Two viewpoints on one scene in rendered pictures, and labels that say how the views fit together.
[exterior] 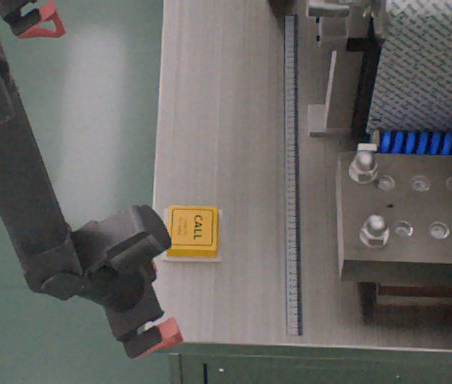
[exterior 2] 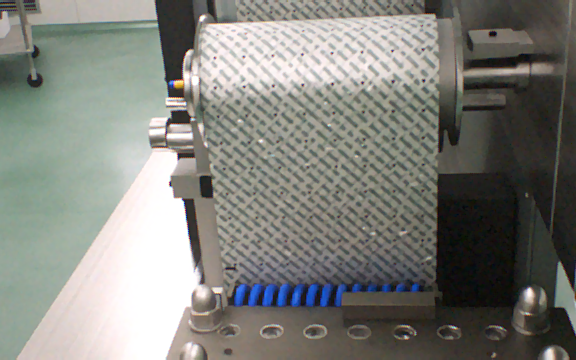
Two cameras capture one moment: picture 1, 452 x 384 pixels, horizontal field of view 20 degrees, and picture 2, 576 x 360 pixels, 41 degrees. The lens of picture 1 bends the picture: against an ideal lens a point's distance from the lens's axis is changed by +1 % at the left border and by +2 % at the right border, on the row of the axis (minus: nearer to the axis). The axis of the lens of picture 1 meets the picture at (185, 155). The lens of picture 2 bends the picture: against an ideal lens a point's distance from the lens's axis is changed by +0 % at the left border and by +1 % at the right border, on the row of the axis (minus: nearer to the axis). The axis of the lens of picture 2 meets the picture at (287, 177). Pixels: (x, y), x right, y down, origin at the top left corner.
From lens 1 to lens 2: 1.03 m
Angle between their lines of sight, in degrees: 33
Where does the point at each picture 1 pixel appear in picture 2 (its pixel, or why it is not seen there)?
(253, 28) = (168, 259)
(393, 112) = (247, 254)
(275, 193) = not seen: outside the picture
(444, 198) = (297, 344)
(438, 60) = (274, 160)
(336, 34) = (186, 173)
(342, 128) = not seen: hidden behind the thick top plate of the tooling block
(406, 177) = (257, 326)
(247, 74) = (148, 291)
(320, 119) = not seen: hidden behind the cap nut
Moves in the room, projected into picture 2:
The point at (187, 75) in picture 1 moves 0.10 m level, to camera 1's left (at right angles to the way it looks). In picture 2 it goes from (86, 293) to (19, 296)
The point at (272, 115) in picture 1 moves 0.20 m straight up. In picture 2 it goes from (161, 322) to (139, 190)
